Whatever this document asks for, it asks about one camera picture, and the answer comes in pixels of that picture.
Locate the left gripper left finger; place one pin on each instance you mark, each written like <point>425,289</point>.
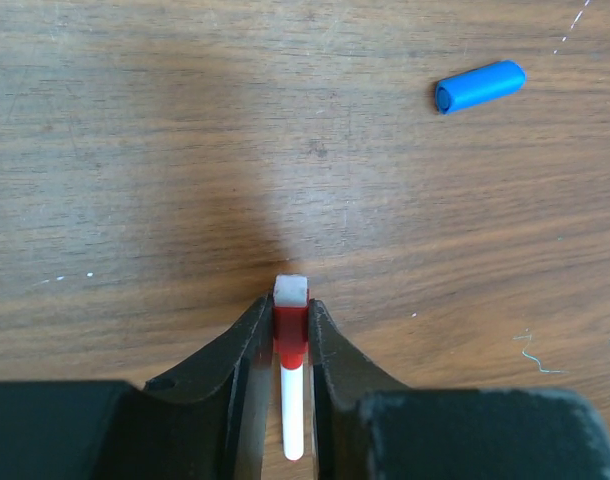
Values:
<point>204,418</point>

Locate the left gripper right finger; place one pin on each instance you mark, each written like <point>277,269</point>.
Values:
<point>368,425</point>

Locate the white red marker pen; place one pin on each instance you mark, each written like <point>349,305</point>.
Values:
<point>292,412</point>

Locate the red pen cap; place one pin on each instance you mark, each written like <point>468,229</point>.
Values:
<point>290,319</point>

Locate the blue pen cap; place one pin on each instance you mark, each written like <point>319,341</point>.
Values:
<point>478,86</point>

